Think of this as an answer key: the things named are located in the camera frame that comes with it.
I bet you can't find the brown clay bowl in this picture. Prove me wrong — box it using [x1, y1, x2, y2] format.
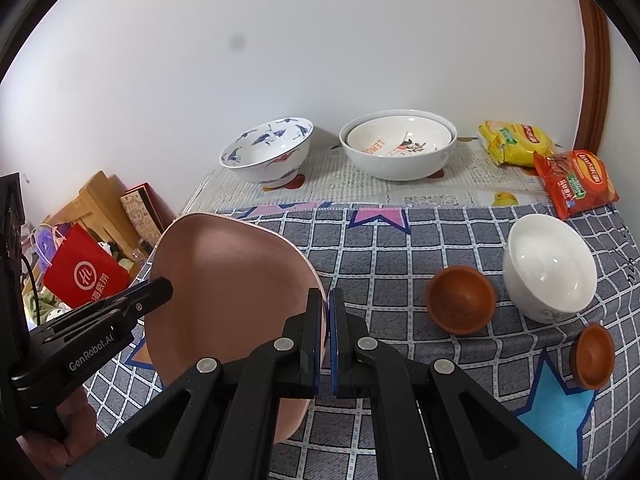
[426, 266, 497, 335]
[570, 324, 615, 390]

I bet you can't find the pink plate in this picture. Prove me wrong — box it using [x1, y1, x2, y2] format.
[143, 211, 330, 444]

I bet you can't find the white small bowl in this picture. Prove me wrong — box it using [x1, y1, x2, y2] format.
[503, 214, 598, 324]

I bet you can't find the person's left hand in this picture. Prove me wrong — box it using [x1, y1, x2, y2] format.
[14, 386, 106, 480]

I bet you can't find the black furniture edge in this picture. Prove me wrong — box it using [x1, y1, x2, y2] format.
[0, 174, 30, 379]

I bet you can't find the red paper bag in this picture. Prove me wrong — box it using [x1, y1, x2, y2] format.
[43, 224, 130, 309]

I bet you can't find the purple plastic bag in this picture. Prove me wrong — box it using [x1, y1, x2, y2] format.
[32, 223, 72, 272]

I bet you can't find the patterned gift box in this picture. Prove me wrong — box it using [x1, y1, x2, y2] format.
[119, 182, 176, 247]

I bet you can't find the newspaper print table cover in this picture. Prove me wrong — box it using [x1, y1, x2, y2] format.
[182, 140, 550, 214]

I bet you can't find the large white bowl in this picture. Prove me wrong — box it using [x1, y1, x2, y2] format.
[338, 110, 458, 182]

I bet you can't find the blue patterned porcelain bowl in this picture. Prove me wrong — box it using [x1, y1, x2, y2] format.
[219, 117, 314, 188]

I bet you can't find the red chips bag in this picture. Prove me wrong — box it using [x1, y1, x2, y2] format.
[533, 150, 620, 220]

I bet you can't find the yellow chips bag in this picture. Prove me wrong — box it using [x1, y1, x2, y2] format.
[477, 120, 555, 168]

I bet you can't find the black cable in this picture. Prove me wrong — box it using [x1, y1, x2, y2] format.
[19, 252, 42, 328]

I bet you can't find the brown door frame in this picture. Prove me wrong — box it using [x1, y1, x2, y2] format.
[574, 0, 611, 154]

